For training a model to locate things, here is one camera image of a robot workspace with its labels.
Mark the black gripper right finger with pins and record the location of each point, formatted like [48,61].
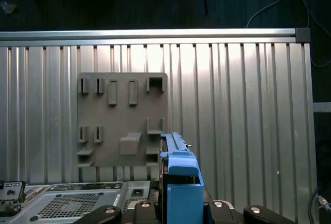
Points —
[222,216]

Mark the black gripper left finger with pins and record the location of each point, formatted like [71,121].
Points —
[144,215]

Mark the hard disk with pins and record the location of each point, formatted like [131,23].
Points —
[183,203]

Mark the black open PC case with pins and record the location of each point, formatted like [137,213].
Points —
[64,189]

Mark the grey parts rack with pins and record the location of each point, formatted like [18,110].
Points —
[121,115]

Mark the silver expansion slot bracket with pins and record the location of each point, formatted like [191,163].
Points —
[13,187]

